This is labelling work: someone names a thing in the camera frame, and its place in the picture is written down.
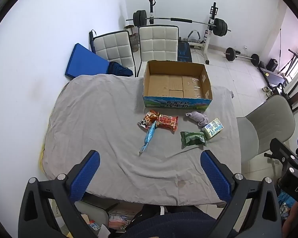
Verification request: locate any long blue snack packet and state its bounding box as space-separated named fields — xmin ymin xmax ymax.
xmin=138 ymin=120 xmax=157 ymax=154

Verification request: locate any blue cloth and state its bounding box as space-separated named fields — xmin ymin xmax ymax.
xmin=277 ymin=151 xmax=298 ymax=220

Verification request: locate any black incline bench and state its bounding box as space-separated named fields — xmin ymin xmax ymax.
xmin=257 ymin=67 xmax=288 ymax=90

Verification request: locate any green snack packet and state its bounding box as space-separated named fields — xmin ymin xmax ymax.
xmin=180 ymin=131 xmax=207 ymax=149

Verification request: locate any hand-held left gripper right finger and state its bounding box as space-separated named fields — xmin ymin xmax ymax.
xmin=200 ymin=150 xmax=285 ymax=238

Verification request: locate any grey plastic chair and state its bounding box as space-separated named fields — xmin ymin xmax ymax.
xmin=236 ymin=95 xmax=296 ymax=176

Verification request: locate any person's dark navy clothing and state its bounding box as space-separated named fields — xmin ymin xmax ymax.
xmin=119 ymin=204 xmax=239 ymax=238

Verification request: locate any blue foam mat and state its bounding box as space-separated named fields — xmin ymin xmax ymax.
xmin=65 ymin=43 xmax=112 ymax=81

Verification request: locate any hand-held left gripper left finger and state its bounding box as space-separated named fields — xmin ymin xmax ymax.
xmin=18 ymin=150 xmax=107 ymax=238

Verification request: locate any dark blue bag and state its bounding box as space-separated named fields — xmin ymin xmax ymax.
xmin=107 ymin=61 xmax=134 ymax=77

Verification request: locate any black weight bench pad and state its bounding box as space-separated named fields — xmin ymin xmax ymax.
xmin=177 ymin=41 xmax=192 ymax=62

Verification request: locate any purple cloth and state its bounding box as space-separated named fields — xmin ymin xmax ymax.
xmin=185 ymin=111 xmax=209 ymax=127

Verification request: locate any dark folded stand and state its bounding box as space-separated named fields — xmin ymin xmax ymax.
xmin=89 ymin=30 xmax=97 ymax=54

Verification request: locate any short dumbbell bar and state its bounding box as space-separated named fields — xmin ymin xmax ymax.
xmin=224 ymin=47 xmax=260 ymax=67

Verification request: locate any black barbell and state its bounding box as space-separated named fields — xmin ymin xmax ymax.
xmin=126 ymin=10 xmax=231 ymax=37

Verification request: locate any white barbell rack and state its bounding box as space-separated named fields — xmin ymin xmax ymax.
xmin=148 ymin=0 xmax=219 ymax=65

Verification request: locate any white quilted chair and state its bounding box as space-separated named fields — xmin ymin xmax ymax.
xmin=135 ymin=25 xmax=179 ymax=77
xmin=92 ymin=30 xmax=136 ymax=77

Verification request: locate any black speaker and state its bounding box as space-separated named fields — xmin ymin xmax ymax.
xmin=267 ymin=58 xmax=279 ymax=71

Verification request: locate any red snack packet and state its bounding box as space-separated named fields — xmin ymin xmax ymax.
xmin=156 ymin=114 xmax=178 ymax=131

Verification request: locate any light grey tablecloth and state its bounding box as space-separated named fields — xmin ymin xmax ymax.
xmin=41 ymin=74 xmax=242 ymax=206

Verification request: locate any cardboard box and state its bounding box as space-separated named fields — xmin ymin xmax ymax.
xmin=142 ymin=60 xmax=213 ymax=111

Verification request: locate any orange snack packet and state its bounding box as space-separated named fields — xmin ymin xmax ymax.
xmin=138 ymin=110 xmax=160 ymax=130

